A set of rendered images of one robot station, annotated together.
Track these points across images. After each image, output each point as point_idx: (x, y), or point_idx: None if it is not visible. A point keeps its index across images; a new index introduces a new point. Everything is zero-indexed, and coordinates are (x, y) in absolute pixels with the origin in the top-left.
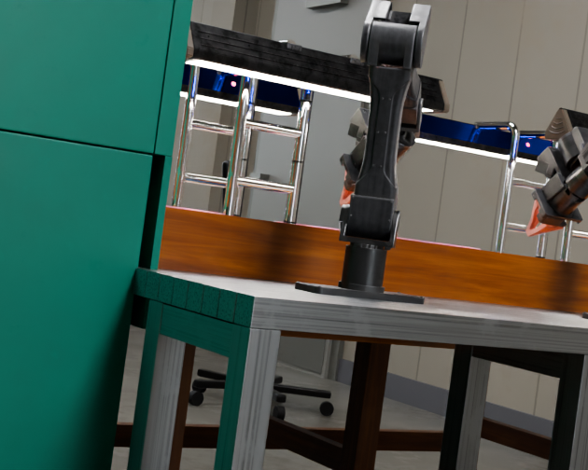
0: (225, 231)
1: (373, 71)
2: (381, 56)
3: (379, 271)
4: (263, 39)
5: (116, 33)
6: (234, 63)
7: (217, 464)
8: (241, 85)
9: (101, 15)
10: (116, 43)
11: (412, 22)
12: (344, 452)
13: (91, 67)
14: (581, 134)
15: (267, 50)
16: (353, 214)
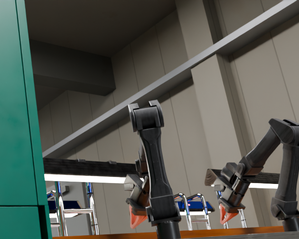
0: None
1: (142, 132)
2: (143, 124)
3: (178, 234)
4: (65, 159)
5: (3, 143)
6: (55, 172)
7: None
8: (56, 191)
9: None
10: (4, 149)
11: (152, 106)
12: None
13: None
14: (231, 164)
15: (69, 164)
16: (154, 208)
